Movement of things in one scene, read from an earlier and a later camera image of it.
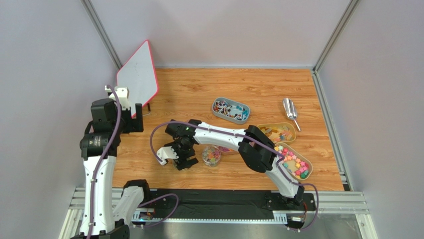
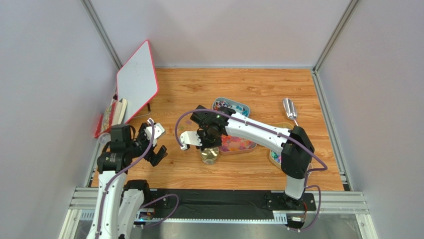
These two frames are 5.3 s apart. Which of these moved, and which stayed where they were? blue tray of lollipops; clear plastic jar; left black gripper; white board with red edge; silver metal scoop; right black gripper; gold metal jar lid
Moved: left black gripper; right black gripper; gold metal jar lid
Stayed: blue tray of lollipops; clear plastic jar; silver metal scoop; white board with red edge
